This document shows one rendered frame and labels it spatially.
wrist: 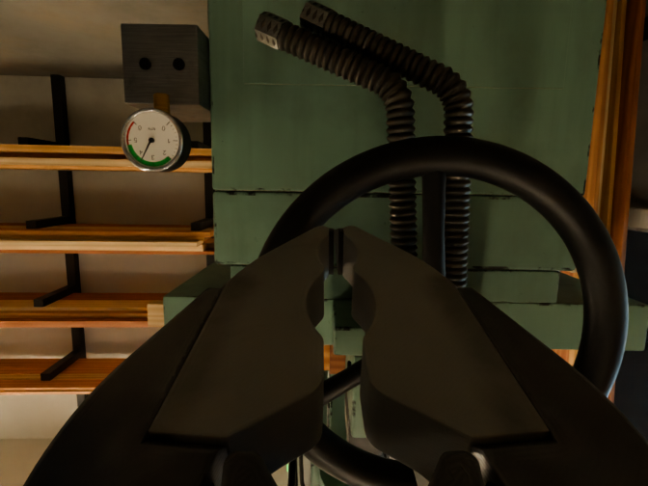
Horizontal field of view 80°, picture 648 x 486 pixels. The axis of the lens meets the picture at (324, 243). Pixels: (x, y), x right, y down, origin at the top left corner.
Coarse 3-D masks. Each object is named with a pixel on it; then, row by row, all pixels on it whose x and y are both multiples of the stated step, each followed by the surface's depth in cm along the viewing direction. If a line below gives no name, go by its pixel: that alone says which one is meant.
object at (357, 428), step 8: (352, 360) 40; (360, 384) 39; (352, 392) 40; (352, 400) 40; (360, 400) 40; (352, 408) 40; (360, 408) 40; (352, 416) 40; (360, 416) 40; (352, 424) 40; (360, 424) 40; (352, 432) 40; (360, 432) 40
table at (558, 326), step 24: (216, 264) 67; (192, 288) 52; (576, 288) 55; (168, 312) 48; (336, 312) 43; (504, 312) 48; (528, 312) 48; (552, 312) 48; (576, 312) 48; (336, 336) 39; (360, 336) 38; (552, 336) 48; (576, 336) 48
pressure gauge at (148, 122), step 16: (160, 96) 40; (144, 112) 39; (160, 112) 38; (128, 128) 39; (144, 128) 39; (160, 128) 39; (176, 128) 39; (128, 144) 39; (144, 144) 39; (160, 144) 39; (176, 144) 39; (144, 160) 39; (160, 160) 39; (176, 160) 39
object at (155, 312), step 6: (150, 306) 64; (156, 306) 64; (162, 306) 64; (150, 312) 64; (156, 312) 64; (162, 312) 64; (150, 318) 65; (156, 318) 65; (162, 318) 65; (150, 324) 65; (156, 324) 65; (162, 324) 65
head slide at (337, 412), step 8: (336, 400) 77; (344, 400) 77; (336, 408) 77; (344, 408) 77; (336, 416) 77; (344, 416) 77; (336, 424) 77; (344, 424) 77; (336, 432) 78; (344, 432) 78
